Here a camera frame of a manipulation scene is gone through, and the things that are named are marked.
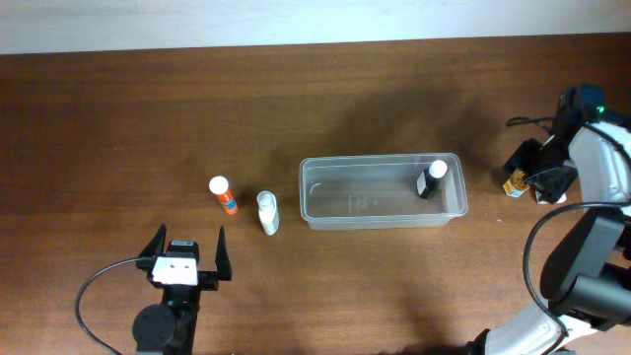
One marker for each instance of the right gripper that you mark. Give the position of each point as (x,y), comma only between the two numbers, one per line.
(549,189)

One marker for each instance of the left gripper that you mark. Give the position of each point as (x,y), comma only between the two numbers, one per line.
(210,280)

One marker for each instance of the small jar gold lid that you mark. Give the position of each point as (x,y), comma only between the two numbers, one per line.
(516,184)

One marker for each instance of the white spray bottle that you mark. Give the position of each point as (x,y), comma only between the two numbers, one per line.
(268,213)

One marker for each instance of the dark bottle white cap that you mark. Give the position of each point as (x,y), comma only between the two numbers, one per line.
(429,181)

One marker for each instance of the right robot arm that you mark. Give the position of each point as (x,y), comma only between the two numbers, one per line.
(584,165)

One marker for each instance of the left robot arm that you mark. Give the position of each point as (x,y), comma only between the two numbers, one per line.
(169,326)

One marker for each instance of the clear plastic container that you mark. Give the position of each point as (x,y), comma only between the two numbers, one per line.
(378,192)

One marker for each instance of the orange tube white cap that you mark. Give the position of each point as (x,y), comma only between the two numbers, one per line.
(220,187)

